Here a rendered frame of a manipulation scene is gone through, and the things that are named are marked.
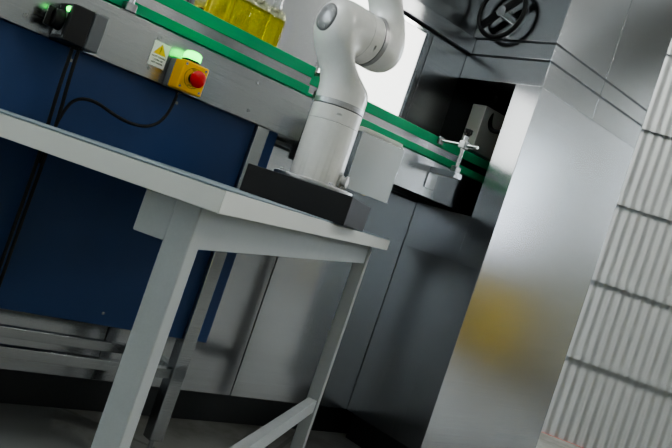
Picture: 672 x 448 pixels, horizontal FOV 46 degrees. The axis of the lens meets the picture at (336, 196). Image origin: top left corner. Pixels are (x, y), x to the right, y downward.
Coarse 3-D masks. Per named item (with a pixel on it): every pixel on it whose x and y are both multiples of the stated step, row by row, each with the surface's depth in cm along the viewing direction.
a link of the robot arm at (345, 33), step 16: (336, 0) 178; (320, 16) 178; (336, 16) 175; (352, 16) 176; (368, 16) 179; (320, 32) 178; (336, 32) 175; (352, 32) 175; (368, 32) 178; (384, 32) 182; (320, 48) 180; (336, 48) 177; (352, 48) 176; (368, 48) 180; (320, 64) 183; (336, 64) 178; (352, 64) 177; (320, 80) 183; (336, 80) 179; (352, 80) 179; (320, 96) 181; (336, 96) 179; (352, 96) 179
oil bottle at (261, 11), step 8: (256, 0) 217; (264, 0) 219; (256, 8) 217; (264, 8) 218; (256, 16) 217; (264, 16) 219; (248, 24) 217; (256, 24) 218; (264, 24) 219; (248, 32) 217; (256, 32) 218
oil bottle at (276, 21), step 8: (272, 8) 221; (272, 16) 221; (280, 16) 222; (272, 24) 221; (280, 24) 223; (264, 32) 220; (272, 32) 222; (280, 32) 223; (264, 40) 220; (272, 40) 222
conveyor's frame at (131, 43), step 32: (0, 0) 163; (32, 0) 167; (64, 0) 171; (96, 0) 175; (128, 32) 181; (160, 32) 186; (128, 64) 183; (160, 64) 188; (224, 64) 199; (192, 96) 195; (224, 96) 201; (256, 96) 207; (288, 96) 213; (256, 128) 210; (288, 128) 216; (256, 160) 211; (416, 160) 264; (416, 192) 267; (448, 192) 277
